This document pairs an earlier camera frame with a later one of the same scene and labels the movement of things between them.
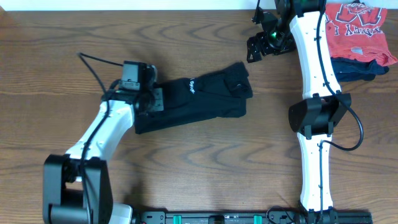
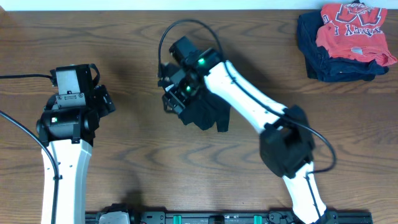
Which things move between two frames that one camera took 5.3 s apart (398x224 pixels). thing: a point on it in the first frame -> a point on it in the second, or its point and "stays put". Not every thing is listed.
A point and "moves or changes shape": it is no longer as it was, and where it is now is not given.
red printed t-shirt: (357, 31) stays put
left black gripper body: (154, 100) -> (103, 104)
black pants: (219, 94) moves or changes shape
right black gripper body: (279, 40) -> (185, 93)
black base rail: (298, 216) stays put
